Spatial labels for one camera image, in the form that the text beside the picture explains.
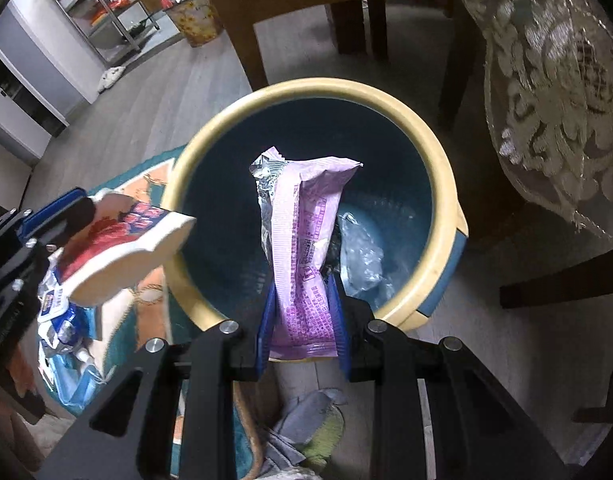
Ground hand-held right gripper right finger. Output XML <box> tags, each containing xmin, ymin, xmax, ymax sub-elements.
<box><xmin>328</xmin><ymin>271</ymin><xmax>575</xmax><ymax>480</ymax></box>

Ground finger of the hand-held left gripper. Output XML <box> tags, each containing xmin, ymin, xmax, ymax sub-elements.
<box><xmin>0</xmin><ymin>240</ymin><xmax>52</xmax><ymax>321</ymax></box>
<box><xmin>0</xmin><ymin>187</ymin><xmax>96</xmax><ymax>256</ymax></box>

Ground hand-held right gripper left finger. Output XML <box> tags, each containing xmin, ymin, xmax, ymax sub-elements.
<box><xmin>36</xmin><ymin>280</ymin><xmax>278</xmax><ymax>480</ymax></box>

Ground light blue packet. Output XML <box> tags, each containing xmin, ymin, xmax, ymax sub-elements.
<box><xmin>39</xmin><ymin>345</ymin><xmax>120</xmax><ymax>416</ymax></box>

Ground red and white snack packet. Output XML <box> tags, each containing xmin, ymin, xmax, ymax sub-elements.
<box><xmin>56</xmin><ymin>189</ymin><xmax>197</xmax><ymax>306</ymax></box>

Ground purple snack packet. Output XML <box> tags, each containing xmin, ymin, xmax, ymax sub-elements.
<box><xmin>250</xmin><ymin>146</ymin><xmax>365</xmax><ymax>362</ymax></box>

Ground blue bin with yellow rim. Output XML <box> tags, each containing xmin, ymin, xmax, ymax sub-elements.
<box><xmin>159</xmin><ymin>77</ymin><xmax>470</xmax><ymax>333</ymax></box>

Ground blue and white packet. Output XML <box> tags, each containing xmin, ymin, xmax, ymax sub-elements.
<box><xmin>39</xmin><ymin>272</ymin><xmax>90</xmax><ymax>351</ymax></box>

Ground clear plastic wrapper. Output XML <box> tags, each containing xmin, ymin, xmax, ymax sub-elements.
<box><xmin>337</xmin><ymin>212</ymin><xmax>395</xmax><ymax>306</ymax></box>

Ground grey and green cloth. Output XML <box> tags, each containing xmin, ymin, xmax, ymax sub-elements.
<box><xmin>259</xmin><ymin>387</ymin><xmax>347</xmax><ymax>480</ymax></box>

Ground printed teal and beige mat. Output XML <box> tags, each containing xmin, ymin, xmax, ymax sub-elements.
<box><xmin>36</xmin><ymin>145</ymin><xmax>267</xmax><ymax>480</ymax></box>

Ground white cabinet with dark glass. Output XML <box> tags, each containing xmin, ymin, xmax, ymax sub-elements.
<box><xmin>0</xmin><ymin>0</ymin><xmax>97</xmax><ymax>161</ymax></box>

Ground white slippers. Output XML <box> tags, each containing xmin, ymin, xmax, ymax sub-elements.
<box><xmin>97</xmin><ymin>66</ymin><xmax>127</xmax><ymax>93</ymax></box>

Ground metal shelf rack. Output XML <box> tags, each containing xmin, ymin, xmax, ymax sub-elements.
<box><xmin>46</xmin><ymin>0</ymin><xmax>160</xmax><ymax>68</ymax></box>

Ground dark wooden chair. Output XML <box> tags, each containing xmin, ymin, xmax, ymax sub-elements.
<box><xmin>437</xmin><ymin>10</ymin><xmax>613</xmax><ymax>311</ymax></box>

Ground floral waste bin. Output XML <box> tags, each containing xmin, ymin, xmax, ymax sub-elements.
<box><xmin>160</xmin><ymin>0</ymin><xmax>222</xmax><ymax>48</ymax></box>

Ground light wooden chair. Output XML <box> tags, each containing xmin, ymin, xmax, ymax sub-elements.
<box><xmin>186</xmin><ymin>0</ymin><xmax>457</xmax><ymax>92</ymax></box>

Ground dark wooden table legs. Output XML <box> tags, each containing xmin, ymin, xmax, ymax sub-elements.
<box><xmin>331</xmin><ymin>0</ymin><xmax>388</xmax><ymax>61</ymax></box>

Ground lace tablecloth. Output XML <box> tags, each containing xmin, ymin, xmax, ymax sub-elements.
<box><xmin>437</xmin><ymin>0</ymin><xmax>613</xmax><ymax>246</ymax></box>

